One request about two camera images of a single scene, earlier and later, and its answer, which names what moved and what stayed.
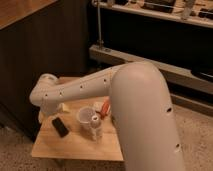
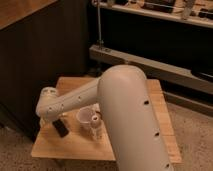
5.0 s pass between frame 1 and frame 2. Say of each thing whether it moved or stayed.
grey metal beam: stayed
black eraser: stayed
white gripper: moved
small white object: stayed
